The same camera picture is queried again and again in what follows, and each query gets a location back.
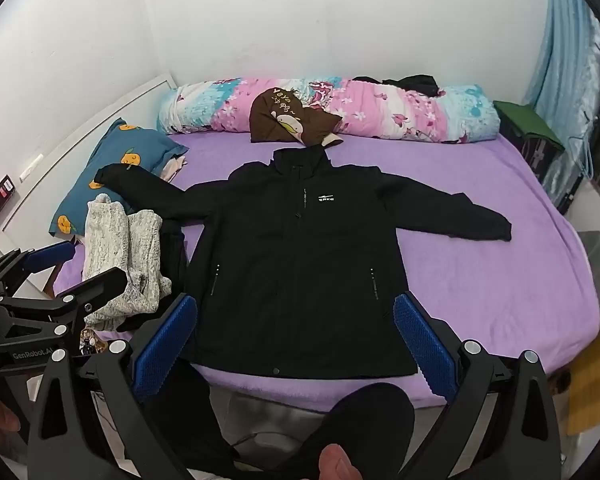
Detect purple bed sheet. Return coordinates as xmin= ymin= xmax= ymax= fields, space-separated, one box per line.
xmin=52 ymin=130 xmax=600 ymax=413

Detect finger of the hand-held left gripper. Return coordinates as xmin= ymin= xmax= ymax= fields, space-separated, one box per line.
xmin=45 ymin=266 xmax=142 ymax=328
xmin=0 ymin=241 xmax=79 ymax=297

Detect person's right hand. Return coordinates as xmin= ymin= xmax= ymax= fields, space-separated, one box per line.
xmin=319 ymin=444 xmax=363 ymax=480

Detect pink cloth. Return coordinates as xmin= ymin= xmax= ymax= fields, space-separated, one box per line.
xmin=160 ymin=156 xmax=187 ymax=183

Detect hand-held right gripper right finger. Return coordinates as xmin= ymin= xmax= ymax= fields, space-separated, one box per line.
xmin=392 ymin=291 xmax=566 ymax=480

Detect black jacket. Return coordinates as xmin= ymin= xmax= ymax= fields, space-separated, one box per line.
xmin=94 ymin=146 xmax=512 ymax=380

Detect blue orange-print pillow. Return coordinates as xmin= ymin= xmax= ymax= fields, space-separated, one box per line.
xmin=49 ymin=118 xmax=190 ymax=237

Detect floral rolled quilt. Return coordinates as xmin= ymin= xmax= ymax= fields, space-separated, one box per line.
xmin=157 ymin=76 xmax=501 ymax=145

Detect brown printed cloth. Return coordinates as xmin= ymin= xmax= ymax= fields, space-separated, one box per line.
xmin=249 ymin=87 xmax=345 ymax=150

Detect person's legs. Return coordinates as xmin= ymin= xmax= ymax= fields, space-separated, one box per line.
xmin=125 ymin=360 xmax=416 ymax=480

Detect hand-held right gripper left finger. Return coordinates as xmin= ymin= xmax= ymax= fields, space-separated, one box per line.
xmin=27 ymin=292 xmax=221 ymax=480

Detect blue curtain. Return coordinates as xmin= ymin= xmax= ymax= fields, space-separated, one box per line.
xmin=525 ymin=0 xmax=600 ymax=206

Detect black cloth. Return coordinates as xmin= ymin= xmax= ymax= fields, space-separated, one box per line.
xmin=352 ymin=74 xmax=440 ymax=97

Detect grey knit sweater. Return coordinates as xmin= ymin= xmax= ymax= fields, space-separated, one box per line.
xmin=82 ymin=194 xmax=173 ymax=332

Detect white headboard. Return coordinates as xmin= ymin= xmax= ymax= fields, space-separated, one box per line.
xmin=0 ymin=74 xmax=178 ymax=281

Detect green topped storage box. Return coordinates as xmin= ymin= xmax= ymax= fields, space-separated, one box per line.
xmin=494 ymin=100 xmax=566 ymax=186

